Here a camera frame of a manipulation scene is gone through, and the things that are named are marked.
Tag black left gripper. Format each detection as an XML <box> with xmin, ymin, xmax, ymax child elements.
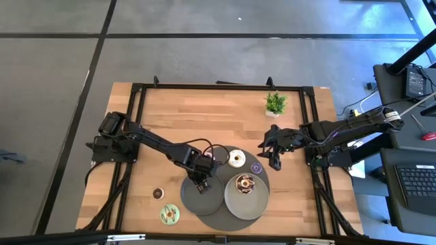
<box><xmin>186</xmin><ymin>152</ymin><xmax>219</xmax><ymax>195</ymax></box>

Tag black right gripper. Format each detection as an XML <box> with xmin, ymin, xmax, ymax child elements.
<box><xmin>257</xmin><ymin>124</ymin><xmax>305</xmax><ymax>172</ymax></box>

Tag white glazed donut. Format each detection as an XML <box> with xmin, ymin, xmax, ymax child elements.
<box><xmin>228</xmin><ymin>149</ymin><xmax>247</xmax><ymax>169</ymax></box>

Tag green donut with dark drizzle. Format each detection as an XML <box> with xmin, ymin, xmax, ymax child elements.
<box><xmin>159</xmin><ymin>203</ymin><xmax>181</xmax><ymax>226</ymax></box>

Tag dark grey round plate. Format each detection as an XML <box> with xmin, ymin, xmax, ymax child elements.
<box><xmin>180</xmin><ymin>173</ymin><xmax>225</xmax><ymax>216</ymax></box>

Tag chocolate donut with white drizzle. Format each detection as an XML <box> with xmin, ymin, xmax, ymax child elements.
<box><xmin>236</xmin><ymin>174</ymin><xmax>256</xmax><ymax>195</ymax></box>

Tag round dark grey placemat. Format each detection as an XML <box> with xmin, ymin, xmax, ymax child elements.
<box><xmin>192</xmin><ymin>145</ymin><xmax>271</xmax><ymax>232</ymax></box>

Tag light grey round plate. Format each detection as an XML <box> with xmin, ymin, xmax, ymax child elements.
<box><xmin>223</xmin><ymin>172</ymin><xmax>270</xmax><ymax>221</ymax></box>

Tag small potted green plant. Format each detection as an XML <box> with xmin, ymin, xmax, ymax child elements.
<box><xmin>264</xmin><ymin>91</ymin><xmax>288</xmax><ymax>119</ymax></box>

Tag dark grey side desk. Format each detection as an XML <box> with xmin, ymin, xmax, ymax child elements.
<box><xmin>373</xmin><ymin>63</ymin><xmax>436</xmax><ymax>238</ymax></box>

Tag black laptop keyboard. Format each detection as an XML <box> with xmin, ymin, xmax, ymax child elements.
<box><xmin>394</xmin><ymin>164</ymin><xmax>436</xmax><ymax>216</ymax></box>

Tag thin white rod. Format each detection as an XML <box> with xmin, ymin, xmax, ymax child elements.
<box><xmin>399</xmin><ymin>91</ymin><xmax>436</xmax><ymax>118</ymax></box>

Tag black power adapter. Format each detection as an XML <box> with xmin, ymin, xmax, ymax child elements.
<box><xmin>404</xmin><ymin>66</ymin><xmax>429</xmax><ymax>100</ymax></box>

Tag black slanted pole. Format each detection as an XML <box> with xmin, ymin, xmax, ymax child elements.
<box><xmin>387</xmin><ymin>29</ymin><xmax>436</xmax><ymax>76</ymax></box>

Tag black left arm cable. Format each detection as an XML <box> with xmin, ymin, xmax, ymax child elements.
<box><xmin>182</xmin><ymin>137</ymin><xmax>232</xmax><ymax>167</ymax></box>

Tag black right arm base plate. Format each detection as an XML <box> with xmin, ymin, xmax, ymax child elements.
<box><xmin>306</xmin><ymin>144</ymin><xmax>354</xmax><ymax>170</ymax></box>

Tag black aluminium table frame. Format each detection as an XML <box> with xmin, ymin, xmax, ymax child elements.
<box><xmin>76</xmin><ymin>76</ymin><xmax>364</xmax><ymax>239</ymax></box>

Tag silver beam bracket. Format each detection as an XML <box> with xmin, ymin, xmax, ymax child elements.
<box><xmin>295</xmin><ymin>238</ymin><xmax>336</xmax><ymax>245</ymax></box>
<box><xmin>106</xmin><ymin>233</ymin><xmax>146</xmax><ymax>242</ymax></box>

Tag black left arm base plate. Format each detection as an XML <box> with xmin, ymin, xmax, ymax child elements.
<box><xmin>85</xmin><ymin>134</ymin><xmax>140</xmax><ymax>163</ymax></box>

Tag black camera rig beam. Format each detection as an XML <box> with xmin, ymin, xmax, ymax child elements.
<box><xmin>0</xmin><ymin>229</ymin><xmax>436</xmax><ymax>245</ymax></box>

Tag red-handled screwdriver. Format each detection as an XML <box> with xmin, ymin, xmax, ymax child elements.
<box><xmin>410</xmin><ymin>114</ymin><xmax>436</xmax><ymax>142</ymax></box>

